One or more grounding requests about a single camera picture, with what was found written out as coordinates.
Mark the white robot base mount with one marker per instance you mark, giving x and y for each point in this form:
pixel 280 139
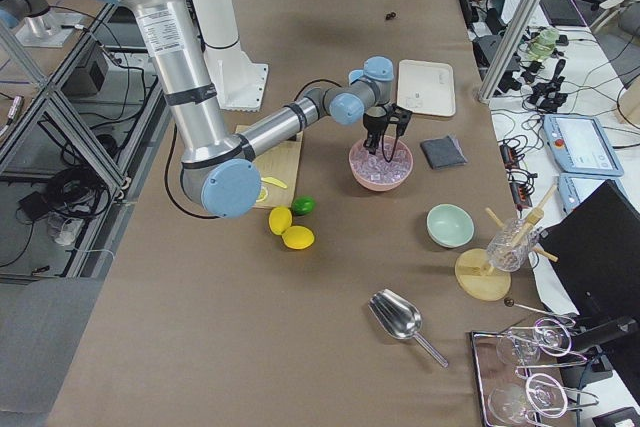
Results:
pixel 240 83

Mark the blue teach pendant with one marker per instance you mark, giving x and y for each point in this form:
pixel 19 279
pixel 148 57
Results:
pixel 575 188
pixel 579 145

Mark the metal wine glass rack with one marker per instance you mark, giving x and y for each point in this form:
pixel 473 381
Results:
pixel 490 372

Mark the mint green bowl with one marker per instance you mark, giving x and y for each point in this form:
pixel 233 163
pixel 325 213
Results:
pixel 449 226

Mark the yellow lemon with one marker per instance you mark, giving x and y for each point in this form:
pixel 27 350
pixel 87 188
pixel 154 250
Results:
pixel 298 237
pixel 280 219

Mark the wooden cutting board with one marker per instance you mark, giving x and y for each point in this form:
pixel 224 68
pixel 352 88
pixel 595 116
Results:
pixel 281 162

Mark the cream rabbit tray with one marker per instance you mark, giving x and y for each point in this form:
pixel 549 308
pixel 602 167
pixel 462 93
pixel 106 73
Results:
pixel 426 88

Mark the wooden cup tree stand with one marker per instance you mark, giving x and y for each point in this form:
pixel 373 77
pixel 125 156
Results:
pixel 473 271

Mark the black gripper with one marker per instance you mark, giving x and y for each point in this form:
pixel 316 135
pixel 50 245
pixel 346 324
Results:
pixel 374 124

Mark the yellow plastic knife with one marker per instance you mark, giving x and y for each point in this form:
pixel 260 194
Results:
pixel 274 182

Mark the pink bowl of ice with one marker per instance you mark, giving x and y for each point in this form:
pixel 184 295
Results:
pixel 385 170

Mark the aluminium frame post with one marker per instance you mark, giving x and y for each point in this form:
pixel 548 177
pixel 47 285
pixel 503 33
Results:
pixel 506 49

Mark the black monitor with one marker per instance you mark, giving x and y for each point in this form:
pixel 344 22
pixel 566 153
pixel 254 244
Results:
pixel 597 246

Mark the green lime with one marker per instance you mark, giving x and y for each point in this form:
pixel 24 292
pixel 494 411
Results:
pixel 303 205

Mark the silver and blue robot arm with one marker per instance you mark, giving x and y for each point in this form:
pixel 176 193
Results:
pixel 218 172

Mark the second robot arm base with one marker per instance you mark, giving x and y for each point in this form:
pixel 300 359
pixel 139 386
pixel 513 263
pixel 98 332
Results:
pixel 42 26

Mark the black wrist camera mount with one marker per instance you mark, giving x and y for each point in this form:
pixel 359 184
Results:
pixel 398 117

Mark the clear patterned glass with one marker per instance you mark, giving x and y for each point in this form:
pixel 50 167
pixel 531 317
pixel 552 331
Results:
pixel 506 255

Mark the grey folded cloth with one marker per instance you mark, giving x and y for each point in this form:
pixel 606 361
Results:
pixel 443 152

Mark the metal ice scoop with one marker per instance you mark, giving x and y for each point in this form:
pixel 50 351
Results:
pixel 402 320

